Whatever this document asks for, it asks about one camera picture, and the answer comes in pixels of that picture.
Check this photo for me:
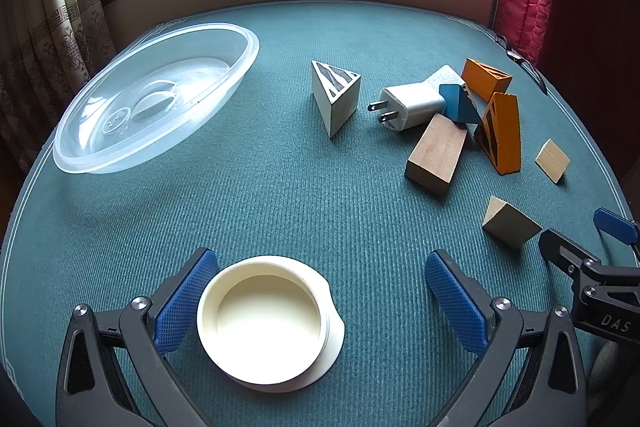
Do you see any white striped triangular block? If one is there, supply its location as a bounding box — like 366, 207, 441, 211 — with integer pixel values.
310, 60, 362, 139
422, 64, 468, 95

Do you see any clear plastic bowl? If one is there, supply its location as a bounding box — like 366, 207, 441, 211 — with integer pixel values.
52, 23, 261, 175

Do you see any triangular wooden block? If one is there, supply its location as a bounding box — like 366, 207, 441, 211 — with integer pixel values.
482, 195, 543, 250

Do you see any orange striped triangular block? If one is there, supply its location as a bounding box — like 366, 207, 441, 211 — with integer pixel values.
460, 58, 514, 104
474, 92, 522, 174

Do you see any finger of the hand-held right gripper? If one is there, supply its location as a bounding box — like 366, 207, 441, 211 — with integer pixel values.
594, 207, 640, 253
539, 229, 608, 282

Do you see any blue triangular block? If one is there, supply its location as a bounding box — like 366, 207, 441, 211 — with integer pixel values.
438, 83, 483, 126

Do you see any small square wooden block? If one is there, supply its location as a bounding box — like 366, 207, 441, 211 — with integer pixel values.
534, 138, 572, 184

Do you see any rectangular wooden block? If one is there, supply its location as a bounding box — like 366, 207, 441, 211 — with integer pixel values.
404, 113, 469, 196

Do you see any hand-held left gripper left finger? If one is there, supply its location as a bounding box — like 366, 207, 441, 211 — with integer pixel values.
55, 248, 221, 427

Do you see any cream round cup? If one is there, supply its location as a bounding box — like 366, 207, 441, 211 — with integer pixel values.
196, 255, 346, 393

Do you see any white charger plug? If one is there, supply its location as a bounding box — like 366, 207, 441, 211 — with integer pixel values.
367, 82, 447, 132

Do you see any beige patterned curtain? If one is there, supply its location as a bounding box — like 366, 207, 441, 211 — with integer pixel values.
0, 0, 118, 172

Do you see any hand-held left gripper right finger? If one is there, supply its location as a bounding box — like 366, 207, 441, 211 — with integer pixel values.
424, 249, 588, 427

